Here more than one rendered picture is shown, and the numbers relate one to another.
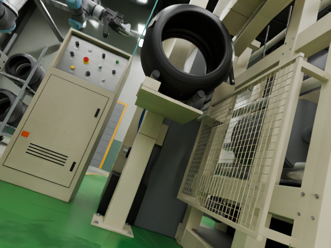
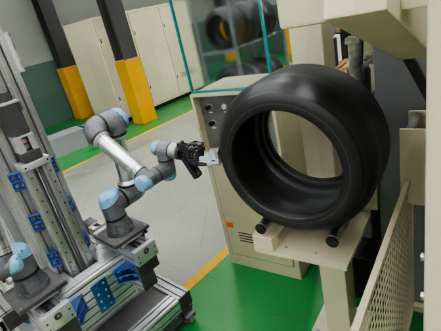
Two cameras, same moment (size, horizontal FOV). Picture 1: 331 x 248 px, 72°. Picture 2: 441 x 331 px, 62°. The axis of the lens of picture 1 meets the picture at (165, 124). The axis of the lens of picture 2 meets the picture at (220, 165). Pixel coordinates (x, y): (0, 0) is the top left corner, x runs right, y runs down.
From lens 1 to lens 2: 1.53 m
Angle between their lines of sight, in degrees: 59
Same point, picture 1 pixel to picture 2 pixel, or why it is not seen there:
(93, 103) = not seen: hidden behind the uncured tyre
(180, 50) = not seen: hidden behind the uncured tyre
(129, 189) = (337, 298)
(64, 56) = (209, 129)
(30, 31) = not seen: outside the picture
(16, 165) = (241, 251)
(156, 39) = (235, 184)
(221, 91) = (417, 152)
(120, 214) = (340, 321)
